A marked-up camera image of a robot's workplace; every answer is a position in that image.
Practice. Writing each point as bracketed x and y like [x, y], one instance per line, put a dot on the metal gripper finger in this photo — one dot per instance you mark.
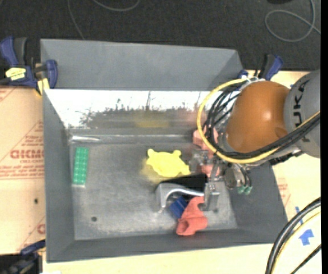
[212, 200]
[200, 157]

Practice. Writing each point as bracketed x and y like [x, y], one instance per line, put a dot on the black flat thing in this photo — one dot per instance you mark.
[194, 181]

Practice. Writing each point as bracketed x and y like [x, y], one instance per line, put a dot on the salmon red toy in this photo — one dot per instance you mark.
[192, 218]

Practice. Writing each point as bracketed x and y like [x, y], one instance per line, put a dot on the yellow flat toy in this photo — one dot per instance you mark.
[167, 164]

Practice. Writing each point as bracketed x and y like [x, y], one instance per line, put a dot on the blue small block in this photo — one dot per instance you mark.
[177, 207]

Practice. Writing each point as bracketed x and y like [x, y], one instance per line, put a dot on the grey and white tool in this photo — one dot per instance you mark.
[164, 191]

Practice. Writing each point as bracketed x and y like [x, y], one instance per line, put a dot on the grey metal bin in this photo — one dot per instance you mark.
[118, 198]

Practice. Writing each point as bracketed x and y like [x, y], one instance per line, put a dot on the dark green flat block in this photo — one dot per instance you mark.
[80, 167]

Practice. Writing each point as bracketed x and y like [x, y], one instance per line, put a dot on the brown cardboard board red print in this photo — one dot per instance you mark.
[15, 141]

